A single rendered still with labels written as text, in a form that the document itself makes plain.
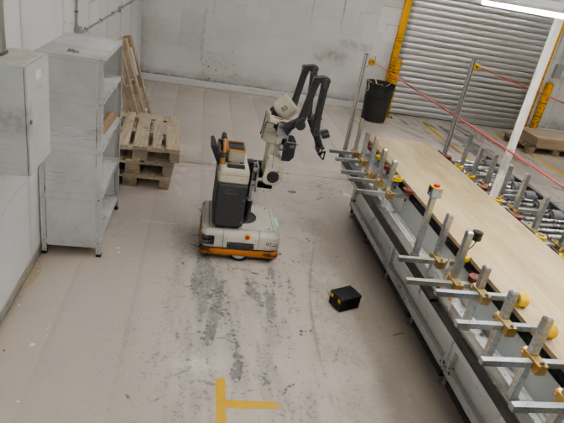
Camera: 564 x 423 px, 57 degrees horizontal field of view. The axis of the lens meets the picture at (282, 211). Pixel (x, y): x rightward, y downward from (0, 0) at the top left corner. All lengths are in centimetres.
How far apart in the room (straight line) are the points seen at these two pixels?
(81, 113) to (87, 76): 27
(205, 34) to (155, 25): 89
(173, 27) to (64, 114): 638
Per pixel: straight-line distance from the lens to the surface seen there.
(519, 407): 228
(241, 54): 1018
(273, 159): 425
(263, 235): 433
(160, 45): 1019
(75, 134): 397
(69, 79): 387
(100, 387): 326
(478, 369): 287
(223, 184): 414
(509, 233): 394
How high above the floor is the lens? 230
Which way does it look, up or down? 25 degrees down
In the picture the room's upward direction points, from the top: 10 degrees clockwise
